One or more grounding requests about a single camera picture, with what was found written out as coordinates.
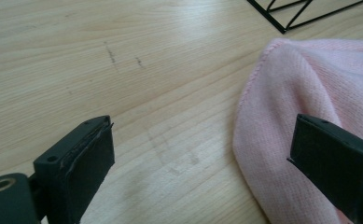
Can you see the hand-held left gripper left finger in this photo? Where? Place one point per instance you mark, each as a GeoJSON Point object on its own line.
{"type": "Point", "coordinates": [82, 161]}

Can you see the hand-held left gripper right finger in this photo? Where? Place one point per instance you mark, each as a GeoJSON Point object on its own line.
{"type": "Point", "coordinates": [334, 161]}

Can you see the pink knitted hat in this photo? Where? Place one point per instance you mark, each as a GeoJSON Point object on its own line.
{"type": "Point", "coordinates": [294, 93]}

